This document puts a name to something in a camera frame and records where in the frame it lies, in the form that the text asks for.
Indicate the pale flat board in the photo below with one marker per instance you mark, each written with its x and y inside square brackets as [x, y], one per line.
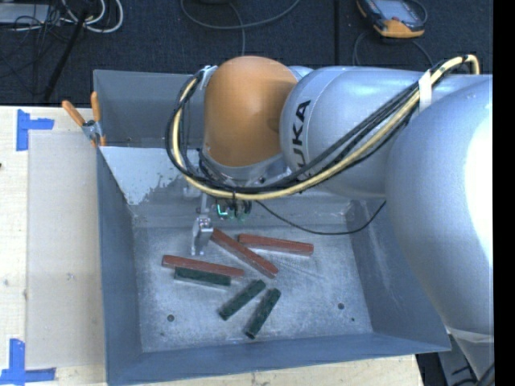
[64, 247]

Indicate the grey metal bin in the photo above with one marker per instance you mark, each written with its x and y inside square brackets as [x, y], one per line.
[181, 304]

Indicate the dark green flat block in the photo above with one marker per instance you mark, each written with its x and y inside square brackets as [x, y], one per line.
[242, 300]
[203, 277]
[263, 313]

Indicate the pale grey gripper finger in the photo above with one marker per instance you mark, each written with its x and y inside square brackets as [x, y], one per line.
[196, 239]
[205, 236]

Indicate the red-brown flat block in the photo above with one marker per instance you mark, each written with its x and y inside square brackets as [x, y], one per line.
[245, 253]
[201, 264]
[277, 244]

